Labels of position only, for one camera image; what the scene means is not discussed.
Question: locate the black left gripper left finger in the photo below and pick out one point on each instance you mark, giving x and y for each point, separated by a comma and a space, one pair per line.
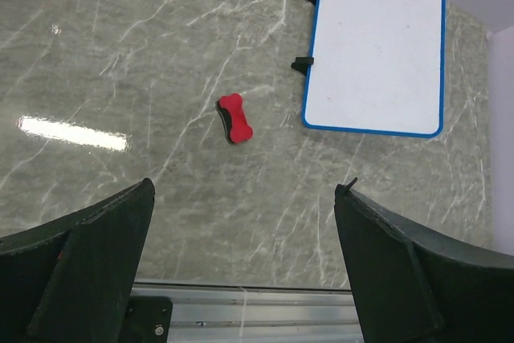
69, 280

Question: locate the aluminium mounting rail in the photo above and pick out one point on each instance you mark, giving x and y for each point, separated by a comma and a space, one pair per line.
222, 313

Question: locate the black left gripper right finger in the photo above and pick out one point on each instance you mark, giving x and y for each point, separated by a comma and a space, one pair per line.
413, 284

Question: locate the blue framed small whiteboard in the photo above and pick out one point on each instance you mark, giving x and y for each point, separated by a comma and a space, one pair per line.
377, 66

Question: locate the red whiteboard eraser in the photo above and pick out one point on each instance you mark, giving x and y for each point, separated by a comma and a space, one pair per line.
230, 109

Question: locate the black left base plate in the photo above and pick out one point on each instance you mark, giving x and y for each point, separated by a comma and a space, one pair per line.
146, 320

